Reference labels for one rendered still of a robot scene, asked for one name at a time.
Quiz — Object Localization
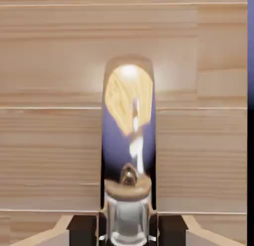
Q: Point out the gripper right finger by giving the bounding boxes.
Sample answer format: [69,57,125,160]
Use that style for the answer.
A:
[158,214,248,246]

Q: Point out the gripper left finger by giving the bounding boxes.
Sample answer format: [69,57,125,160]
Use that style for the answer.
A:
[8,214,99,246]

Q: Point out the curved shiny metal handle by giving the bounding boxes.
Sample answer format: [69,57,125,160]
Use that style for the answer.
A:
[98,55,160,246]

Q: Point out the light wooden cabinet door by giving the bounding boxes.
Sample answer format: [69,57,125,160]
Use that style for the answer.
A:
[0,0,248,246]

